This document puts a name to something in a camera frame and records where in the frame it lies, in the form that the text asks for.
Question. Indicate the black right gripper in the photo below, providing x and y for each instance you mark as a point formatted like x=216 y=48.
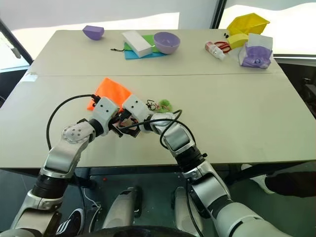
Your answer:
x=135 y=129

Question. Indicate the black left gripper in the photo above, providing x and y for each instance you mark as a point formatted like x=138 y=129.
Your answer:
x=114 y=121

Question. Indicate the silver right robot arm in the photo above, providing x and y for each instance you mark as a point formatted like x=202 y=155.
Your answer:
x=209 y=187

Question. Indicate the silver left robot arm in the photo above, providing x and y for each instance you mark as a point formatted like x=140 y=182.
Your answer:
x=61 y=158

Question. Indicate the orange fabric pouch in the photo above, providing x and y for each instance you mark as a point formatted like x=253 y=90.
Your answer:
x=111 y=90

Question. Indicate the green fuzzy pouch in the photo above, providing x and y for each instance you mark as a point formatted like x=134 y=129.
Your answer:
x=165 y=103

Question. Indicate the blue paper sheet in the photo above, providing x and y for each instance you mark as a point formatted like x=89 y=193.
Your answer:
x=134 y=56

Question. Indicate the silver left robot leg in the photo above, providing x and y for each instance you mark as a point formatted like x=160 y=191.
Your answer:
x=122 y=207

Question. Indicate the silver robot leg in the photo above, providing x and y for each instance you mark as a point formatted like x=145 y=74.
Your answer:
x=184 y=209
x=122 y=207

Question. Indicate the white rectangular box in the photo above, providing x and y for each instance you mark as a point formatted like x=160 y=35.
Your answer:
x=137 y=42

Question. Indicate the purple plastic bowl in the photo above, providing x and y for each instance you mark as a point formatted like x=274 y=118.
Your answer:
x=166 y=43

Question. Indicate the purple plastic bin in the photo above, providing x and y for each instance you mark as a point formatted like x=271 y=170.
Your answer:
x=93 y=32

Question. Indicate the clear tape strip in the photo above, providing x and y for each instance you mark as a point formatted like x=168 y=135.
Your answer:
x=31 y=76

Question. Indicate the silver right robot leg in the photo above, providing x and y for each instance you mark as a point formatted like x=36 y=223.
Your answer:
x=184 y=209

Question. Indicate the black white sneaker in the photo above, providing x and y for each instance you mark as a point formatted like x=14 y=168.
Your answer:
x=70 y=221

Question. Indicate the dark rounded robot torso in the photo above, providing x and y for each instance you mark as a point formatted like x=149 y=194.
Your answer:
x=135 y=231

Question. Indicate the white bottle red label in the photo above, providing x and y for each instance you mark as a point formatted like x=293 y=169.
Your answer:
x=215 y=50

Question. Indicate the red scissors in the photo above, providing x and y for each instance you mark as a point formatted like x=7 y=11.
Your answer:
x=223 y=45

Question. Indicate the clear bag purple contents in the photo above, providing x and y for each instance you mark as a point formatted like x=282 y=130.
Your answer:
x=255 y=56

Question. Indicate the large yellow plastic bin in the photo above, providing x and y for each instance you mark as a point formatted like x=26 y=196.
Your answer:
x=248 y=23

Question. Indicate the white paper sheet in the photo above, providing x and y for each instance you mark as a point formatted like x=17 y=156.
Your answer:
x=260 y=39

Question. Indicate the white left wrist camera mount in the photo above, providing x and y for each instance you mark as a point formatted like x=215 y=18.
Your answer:
x=105 y=109

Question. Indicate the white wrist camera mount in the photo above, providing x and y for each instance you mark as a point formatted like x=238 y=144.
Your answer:
x=135 y=106
x=105 y=109

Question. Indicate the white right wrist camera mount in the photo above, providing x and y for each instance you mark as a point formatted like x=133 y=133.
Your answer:
x=135 y=106

